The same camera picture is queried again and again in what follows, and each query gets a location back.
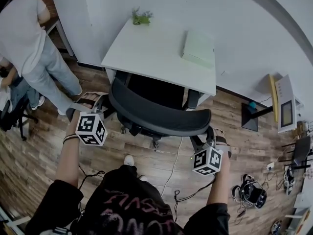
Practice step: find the yellow wooden side table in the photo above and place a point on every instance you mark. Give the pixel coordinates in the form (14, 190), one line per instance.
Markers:
(274, 94)

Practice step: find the person's black printed t-shirt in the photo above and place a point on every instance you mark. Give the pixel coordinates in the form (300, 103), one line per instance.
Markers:
(127, 204)

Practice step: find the small teal container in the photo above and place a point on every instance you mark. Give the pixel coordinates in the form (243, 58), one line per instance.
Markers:
(252, 106)

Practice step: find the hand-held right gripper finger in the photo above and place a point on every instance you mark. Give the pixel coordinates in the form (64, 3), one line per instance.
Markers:
(210, 136)

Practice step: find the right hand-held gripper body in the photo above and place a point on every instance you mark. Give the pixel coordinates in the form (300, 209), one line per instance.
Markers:
(207, 160)

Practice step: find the white microwave oven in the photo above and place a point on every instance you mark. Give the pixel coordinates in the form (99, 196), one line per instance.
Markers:
(286, 111)

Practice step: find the white desk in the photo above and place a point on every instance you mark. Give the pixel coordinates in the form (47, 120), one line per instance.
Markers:
(146, 50)

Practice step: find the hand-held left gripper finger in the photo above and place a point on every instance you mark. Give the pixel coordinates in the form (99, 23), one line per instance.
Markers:
(102, 104)

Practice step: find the small green potted plant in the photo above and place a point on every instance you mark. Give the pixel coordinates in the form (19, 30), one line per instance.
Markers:
(140, 18)

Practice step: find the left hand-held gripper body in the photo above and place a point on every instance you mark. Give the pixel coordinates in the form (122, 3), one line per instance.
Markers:
(89, 128)

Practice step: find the person's left hand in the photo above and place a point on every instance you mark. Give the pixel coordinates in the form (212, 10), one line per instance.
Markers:
(89, 99)

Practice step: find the pale green box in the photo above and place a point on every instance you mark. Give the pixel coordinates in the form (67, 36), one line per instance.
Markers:
(198, 48)

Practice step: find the black wrist bands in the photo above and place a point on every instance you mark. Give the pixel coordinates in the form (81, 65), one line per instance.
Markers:
(69, 138)

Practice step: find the person's white shoe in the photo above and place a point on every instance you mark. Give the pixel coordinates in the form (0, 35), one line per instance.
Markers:
(129, 160)
(143, 177)

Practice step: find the person's right forearm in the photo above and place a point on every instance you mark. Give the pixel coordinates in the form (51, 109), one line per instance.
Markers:
(217, 187)

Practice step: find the grey sneaker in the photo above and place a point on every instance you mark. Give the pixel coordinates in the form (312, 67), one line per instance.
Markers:
(289, 182)

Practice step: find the person's right white shoe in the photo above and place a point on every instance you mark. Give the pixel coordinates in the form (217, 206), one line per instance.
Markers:
(143, 177)

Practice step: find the person's left white shoe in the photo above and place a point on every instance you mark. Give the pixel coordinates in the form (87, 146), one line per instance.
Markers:
(129, 160)

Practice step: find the person's left forearm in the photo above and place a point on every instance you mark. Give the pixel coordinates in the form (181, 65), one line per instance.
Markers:
(69, 160)

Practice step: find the white power strip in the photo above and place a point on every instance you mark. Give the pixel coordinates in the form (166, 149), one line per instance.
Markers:
(270, 166)
(159, 151)

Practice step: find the black mesh office chair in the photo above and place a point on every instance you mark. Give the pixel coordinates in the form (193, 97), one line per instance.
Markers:
(159, 117)

